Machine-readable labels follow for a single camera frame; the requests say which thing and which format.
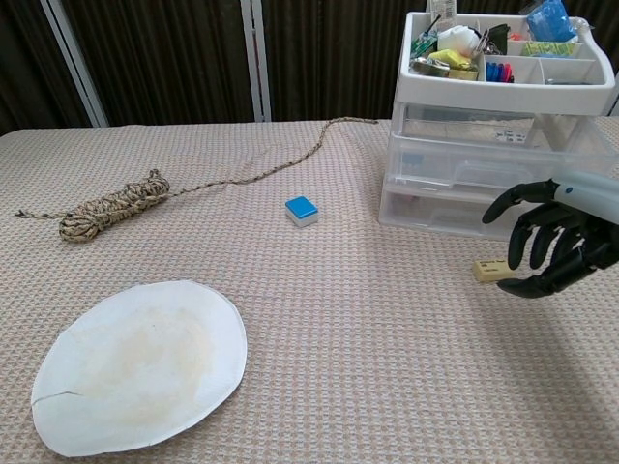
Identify small yellow eraser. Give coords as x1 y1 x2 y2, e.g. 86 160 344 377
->
471 258 517 284

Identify white drawer organizer with items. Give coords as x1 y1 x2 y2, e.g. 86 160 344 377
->
378 10 619 241

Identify green foil packet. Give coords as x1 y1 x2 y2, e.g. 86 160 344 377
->
410 28 439 57

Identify brown beige braided rope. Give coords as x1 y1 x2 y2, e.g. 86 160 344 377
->
14 117 379 243

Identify blue sponge pack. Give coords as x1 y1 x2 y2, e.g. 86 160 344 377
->
524 0 579 43

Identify aluminium frame post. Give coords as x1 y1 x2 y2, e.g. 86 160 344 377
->
43 0 110 128
240 0 273 122

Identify white wadded roll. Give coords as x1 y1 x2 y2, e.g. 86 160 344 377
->
437 26 480 54

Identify yellow-green sponge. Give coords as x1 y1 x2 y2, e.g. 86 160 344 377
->
427 47 473 72

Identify black pouch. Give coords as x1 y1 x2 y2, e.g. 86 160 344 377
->
487 23 512 54

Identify white paper plate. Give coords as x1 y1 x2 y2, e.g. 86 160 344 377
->
30 278 249 459

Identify green patterned packet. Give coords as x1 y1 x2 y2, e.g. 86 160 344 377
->
521 41 584 59

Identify green orange small packets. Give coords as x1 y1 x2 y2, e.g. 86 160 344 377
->
410 57 480 81

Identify blue topped white block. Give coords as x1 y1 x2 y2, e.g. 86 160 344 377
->
283 195 321 228

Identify right black grey robot hand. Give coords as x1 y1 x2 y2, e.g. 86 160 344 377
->
481 171 619 300

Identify beige woven tablecloth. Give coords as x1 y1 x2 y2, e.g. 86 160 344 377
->
0 115 619 464

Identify clear plastic drawer with card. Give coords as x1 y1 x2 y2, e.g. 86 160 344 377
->
386 103 619 192

